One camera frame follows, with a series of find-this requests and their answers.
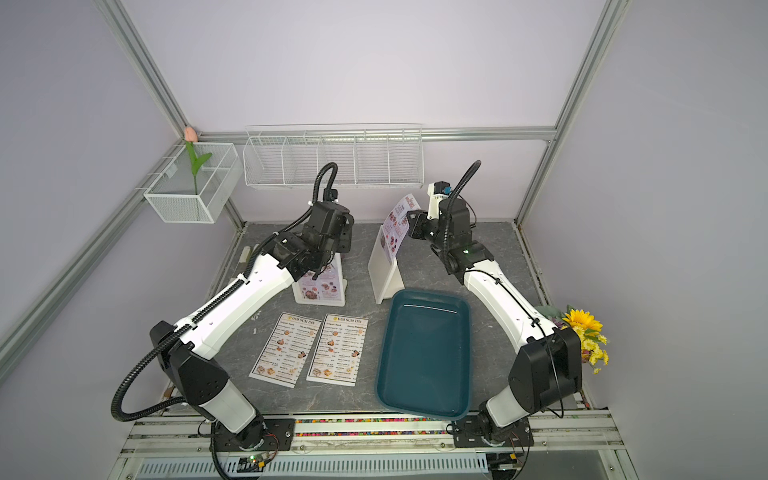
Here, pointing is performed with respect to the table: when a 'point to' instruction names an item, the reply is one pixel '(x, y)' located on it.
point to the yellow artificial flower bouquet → (587, 328)
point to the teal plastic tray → (424, 354)
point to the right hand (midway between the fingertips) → (407, 211)
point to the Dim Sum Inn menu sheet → (286, 350)
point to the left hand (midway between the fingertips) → (337, 229)
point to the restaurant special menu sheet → (326, 286)
